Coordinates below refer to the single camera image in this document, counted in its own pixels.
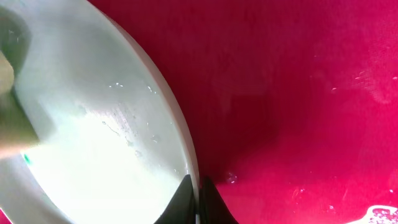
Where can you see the red plastic tray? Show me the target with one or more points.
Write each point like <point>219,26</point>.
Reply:
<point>291,105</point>

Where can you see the yellow green sponge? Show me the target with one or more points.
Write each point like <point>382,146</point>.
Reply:
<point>17,133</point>

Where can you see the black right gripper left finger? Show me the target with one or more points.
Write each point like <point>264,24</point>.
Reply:
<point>181,208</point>

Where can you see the white plate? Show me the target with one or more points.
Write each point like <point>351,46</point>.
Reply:
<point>114,146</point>

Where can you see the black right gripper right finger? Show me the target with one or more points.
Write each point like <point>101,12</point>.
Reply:
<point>212,207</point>

